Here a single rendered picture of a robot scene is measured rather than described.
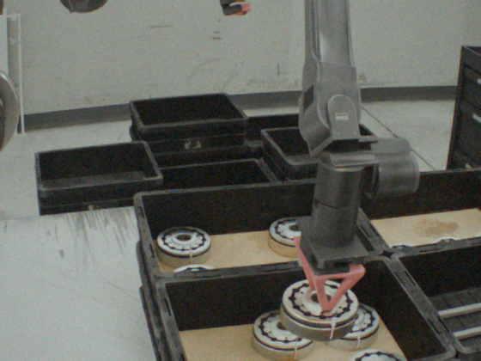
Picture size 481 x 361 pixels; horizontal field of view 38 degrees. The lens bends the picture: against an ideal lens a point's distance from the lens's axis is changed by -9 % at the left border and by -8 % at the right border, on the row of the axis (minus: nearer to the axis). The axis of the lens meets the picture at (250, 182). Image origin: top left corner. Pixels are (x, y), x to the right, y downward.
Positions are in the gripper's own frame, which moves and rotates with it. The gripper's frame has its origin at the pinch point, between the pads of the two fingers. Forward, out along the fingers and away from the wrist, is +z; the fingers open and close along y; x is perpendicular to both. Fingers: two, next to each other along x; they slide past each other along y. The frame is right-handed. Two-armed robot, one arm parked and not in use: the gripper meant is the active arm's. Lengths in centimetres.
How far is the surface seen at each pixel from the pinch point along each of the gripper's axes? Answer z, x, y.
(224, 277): 10.7, 8.0, 20.9
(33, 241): 36, 42, 75
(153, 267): 11.0, 18.8, 25.2
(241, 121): 47, -32, 167
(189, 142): 54, -13, 166
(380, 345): 19.9, -16.6, 9.6
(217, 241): 21, 3, 48
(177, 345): 10.5, 18.4, 4.6
